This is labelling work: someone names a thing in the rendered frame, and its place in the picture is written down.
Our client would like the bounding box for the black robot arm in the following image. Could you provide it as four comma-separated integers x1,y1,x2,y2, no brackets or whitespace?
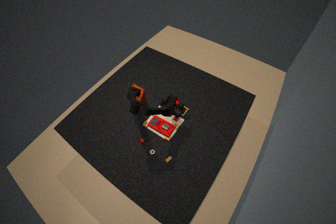
127,86,182,118

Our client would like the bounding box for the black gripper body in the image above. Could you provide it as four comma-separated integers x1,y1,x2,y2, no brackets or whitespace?
161,98,184,111

